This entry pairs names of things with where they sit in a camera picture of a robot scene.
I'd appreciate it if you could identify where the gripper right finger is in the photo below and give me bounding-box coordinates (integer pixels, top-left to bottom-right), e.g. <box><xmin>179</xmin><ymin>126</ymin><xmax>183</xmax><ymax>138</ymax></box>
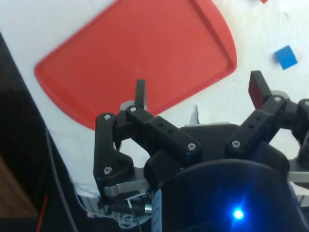
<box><xmin>225</xmin><ymin>70</ymin><xmax>309</xmax><ymax>168</ymax></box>

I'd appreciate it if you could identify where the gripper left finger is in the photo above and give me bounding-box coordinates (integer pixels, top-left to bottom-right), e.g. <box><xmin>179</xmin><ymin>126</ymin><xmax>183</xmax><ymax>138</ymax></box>
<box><xmin>93</xmin><ymin>79</ymin><xmax>203</xmax><ymax>205</ymax></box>

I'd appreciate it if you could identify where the small blue cube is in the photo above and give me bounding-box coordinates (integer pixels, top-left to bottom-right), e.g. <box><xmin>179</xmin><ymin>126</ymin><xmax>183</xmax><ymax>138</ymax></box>
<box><xmin>273</xmin><ymin>45</ymin><xmax>298</xmax><ymax>71</ymax></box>

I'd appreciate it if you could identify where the thin grey cable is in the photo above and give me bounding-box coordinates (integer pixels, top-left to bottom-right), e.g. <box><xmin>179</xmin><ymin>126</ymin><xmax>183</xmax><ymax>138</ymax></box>
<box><xmin>45</xmin><ymin>129</ymin><xmax>77</xmax><ymax>232</ymax></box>

